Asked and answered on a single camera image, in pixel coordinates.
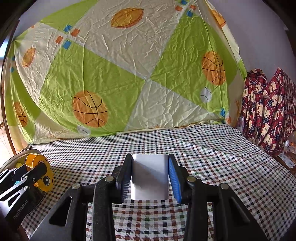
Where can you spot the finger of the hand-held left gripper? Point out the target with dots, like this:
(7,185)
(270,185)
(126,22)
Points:
(34,172)
(13,192)

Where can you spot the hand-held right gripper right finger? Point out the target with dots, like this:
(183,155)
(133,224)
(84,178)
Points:
(174,178)

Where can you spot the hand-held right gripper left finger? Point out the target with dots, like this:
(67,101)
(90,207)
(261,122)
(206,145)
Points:
(126,183)

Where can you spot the yellow round plastic toy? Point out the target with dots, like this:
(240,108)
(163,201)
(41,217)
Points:
(32,159)

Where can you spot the round black metal tin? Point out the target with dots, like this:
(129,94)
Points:
(39,195)

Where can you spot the white charger plug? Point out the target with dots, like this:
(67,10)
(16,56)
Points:
(149,173)

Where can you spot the brown wooden door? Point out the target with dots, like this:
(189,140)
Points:
(10,144)

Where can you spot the checkered tablecloth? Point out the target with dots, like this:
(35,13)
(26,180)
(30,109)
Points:
(219,150)

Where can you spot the red plaid printed cloth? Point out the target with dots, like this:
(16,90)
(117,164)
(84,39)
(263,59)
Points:
(266,111)

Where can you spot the basketball printed wall sheet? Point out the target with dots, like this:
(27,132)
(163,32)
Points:
(115,69)

